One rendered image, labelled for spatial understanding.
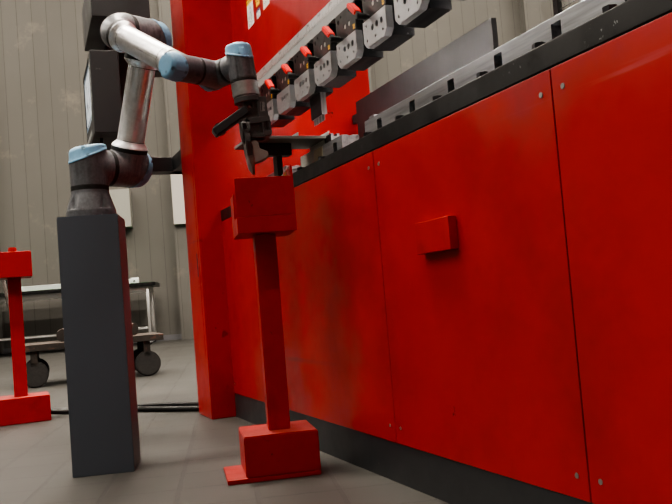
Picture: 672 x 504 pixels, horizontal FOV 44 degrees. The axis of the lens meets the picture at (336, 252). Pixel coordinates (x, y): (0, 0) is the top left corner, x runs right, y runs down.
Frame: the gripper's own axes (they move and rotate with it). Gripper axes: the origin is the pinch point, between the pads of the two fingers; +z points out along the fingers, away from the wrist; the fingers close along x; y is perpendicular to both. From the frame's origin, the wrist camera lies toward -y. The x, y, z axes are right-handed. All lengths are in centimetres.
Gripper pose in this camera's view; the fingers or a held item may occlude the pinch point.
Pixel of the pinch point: (250, 170)
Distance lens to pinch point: 231.0
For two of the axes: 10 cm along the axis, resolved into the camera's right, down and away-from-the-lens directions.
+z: 1.6, 9.9, -0.4
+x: -1.9, 0.7, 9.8
